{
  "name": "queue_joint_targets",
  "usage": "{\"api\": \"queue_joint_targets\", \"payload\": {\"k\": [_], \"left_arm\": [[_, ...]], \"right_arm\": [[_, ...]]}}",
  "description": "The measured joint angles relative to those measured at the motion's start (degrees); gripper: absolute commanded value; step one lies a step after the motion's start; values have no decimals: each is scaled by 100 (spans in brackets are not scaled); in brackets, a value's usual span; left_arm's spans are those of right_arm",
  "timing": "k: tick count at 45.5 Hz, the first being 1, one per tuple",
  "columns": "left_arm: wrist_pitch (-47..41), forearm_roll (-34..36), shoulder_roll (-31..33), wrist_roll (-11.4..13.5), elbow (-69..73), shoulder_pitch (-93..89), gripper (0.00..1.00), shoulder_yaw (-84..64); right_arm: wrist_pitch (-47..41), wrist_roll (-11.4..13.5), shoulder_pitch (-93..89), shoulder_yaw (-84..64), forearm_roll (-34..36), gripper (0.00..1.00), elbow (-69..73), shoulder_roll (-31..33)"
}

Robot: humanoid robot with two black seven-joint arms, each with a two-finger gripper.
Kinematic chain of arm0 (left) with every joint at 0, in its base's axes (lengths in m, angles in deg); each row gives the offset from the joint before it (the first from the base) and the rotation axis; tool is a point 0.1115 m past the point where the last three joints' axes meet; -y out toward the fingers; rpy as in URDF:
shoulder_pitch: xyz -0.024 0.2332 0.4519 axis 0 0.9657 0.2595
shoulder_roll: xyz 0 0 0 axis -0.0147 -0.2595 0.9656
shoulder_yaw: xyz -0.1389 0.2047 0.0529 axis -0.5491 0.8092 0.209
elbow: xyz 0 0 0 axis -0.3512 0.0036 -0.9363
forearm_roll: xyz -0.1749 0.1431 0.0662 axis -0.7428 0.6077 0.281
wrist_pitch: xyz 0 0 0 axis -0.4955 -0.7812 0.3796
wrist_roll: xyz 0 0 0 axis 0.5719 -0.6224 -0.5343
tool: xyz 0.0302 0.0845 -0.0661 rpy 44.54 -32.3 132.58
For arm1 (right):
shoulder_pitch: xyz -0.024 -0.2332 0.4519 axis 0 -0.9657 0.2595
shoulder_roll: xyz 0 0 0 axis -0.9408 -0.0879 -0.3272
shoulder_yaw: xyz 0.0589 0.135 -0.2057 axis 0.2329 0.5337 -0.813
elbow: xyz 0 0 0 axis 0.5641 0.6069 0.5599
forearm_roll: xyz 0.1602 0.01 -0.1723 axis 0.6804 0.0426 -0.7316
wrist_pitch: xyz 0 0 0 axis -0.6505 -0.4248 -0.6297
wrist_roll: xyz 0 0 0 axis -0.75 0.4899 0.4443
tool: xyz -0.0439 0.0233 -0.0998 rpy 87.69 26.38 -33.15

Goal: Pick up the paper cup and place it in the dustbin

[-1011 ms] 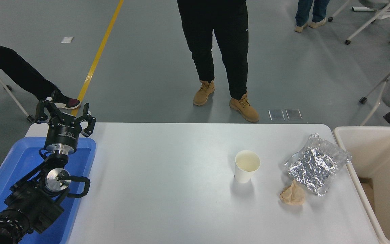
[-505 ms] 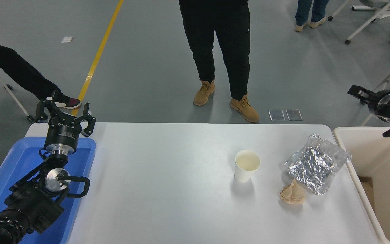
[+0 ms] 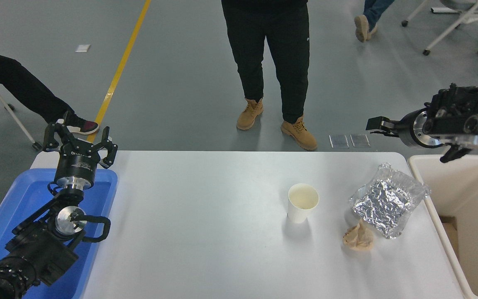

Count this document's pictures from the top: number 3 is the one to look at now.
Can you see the white wheeled chair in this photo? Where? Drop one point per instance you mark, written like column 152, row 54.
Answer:
column 467, row 14

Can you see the crumpled tan paper ball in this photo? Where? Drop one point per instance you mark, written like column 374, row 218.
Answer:
column 359, row 238

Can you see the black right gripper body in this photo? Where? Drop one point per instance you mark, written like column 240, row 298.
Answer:
column 407, row 126

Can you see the grey chair with metal legs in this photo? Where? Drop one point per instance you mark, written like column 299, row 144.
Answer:
column 4, row 106

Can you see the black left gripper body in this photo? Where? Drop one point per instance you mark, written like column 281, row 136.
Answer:
column 77, row 162

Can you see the person with dark red shoe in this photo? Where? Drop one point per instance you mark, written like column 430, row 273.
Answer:
column 19, row 85

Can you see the person with beige shoes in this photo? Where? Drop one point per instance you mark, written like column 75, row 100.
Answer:
column 363, row 27

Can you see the white floor label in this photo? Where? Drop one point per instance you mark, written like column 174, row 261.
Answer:
column 82, row 49

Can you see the metal floor plate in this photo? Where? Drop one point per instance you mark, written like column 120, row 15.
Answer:
column 360, row 140
column 339, row 141

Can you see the crumpled foil tray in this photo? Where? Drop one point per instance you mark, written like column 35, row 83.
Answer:
column 384, row 203

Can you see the blue plastic tray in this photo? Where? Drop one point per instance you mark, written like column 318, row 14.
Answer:
column 23, row 195

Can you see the large pale bin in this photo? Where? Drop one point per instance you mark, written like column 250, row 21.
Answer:
column 450, row 182

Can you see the person with tan boots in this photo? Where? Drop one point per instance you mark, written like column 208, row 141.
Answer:
column 293, row 62

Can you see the white paper cup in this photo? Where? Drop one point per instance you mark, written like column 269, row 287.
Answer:
column 301, row 209

